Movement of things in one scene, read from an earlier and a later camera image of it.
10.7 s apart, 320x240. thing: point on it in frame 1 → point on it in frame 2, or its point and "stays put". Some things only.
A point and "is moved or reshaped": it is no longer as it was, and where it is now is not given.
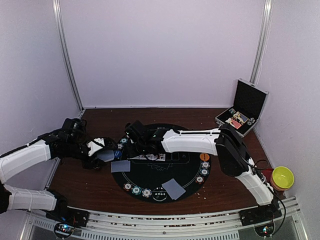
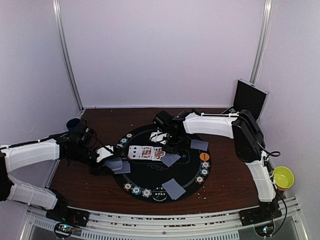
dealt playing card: [120, 166] stays put
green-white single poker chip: [124, 140] stays put
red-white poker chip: [127, 186] stays put
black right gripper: [132, 153] → [171, 149]
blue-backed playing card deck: [106, 155] is moved or reshaped
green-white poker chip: [136, 190] stays put
